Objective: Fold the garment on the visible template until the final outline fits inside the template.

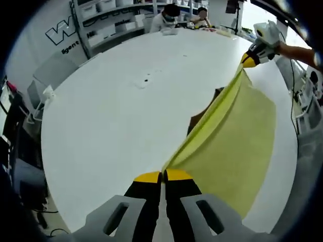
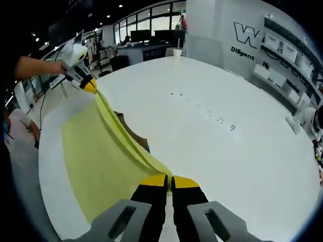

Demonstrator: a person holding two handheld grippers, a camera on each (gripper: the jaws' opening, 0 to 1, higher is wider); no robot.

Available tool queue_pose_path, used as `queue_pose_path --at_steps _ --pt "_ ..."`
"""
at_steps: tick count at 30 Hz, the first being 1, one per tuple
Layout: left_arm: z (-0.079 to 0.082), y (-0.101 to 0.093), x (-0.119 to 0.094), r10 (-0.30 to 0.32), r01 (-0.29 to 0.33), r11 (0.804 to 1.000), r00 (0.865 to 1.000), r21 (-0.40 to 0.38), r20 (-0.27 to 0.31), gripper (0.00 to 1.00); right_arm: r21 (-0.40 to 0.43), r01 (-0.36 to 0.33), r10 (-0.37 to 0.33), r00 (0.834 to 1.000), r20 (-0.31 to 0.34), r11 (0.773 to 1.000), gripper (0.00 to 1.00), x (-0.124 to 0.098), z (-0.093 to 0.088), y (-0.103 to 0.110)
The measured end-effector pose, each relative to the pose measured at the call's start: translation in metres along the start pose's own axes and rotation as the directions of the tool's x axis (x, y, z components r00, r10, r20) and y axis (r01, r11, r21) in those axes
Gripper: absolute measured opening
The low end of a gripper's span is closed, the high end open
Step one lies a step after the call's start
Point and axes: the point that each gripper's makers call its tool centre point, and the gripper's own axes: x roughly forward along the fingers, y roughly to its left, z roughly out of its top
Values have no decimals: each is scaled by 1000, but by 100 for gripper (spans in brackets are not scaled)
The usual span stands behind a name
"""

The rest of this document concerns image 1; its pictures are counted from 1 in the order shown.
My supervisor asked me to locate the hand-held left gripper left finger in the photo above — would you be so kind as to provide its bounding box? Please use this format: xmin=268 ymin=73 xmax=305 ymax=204
xmin=85 ymin=171 xmax=163 ymax=242

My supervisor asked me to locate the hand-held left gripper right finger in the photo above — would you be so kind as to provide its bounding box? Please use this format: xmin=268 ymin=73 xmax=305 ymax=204
xmin=164 ymin=168 xmax=245 ymax=242

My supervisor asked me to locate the yellow blue grey garment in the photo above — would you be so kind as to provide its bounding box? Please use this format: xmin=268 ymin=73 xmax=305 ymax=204
xmin=161 ymin=66 xmax=277 ymax=220

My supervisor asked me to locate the black tripod stand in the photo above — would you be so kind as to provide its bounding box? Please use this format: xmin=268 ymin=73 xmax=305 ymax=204
xmin=226 ymin=0 xmax=243 ymax=35

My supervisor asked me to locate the white mesh office chair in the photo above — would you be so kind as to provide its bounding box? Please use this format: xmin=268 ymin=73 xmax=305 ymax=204
xmin=295 ymin=73 xmax=323 ymax=134
xmin=297 ymin=133 xmax=322 ymax=192

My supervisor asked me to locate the small white container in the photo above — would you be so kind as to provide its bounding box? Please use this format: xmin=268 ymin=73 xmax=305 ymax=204
xmin=161 ymin=27 xmax=179 ymax=36

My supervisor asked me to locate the row of white storage bins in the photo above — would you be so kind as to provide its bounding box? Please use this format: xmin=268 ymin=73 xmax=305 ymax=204
xmin=80 ymin=0 xmax=210 ymax=16

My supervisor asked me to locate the grey metal storage shelf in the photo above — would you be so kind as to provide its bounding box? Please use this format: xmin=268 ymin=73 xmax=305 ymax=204
xmin=70 ymin=0 xmax=210 ymax=55

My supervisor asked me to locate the pink hanging cloth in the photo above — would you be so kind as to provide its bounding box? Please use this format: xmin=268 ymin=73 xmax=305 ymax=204
xmin=6 ymin=80 xmax=18 ymax=94

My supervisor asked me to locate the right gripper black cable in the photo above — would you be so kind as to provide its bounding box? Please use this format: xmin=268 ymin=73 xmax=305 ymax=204
xmin=289 ymin=59 xmax=300 ymax=132

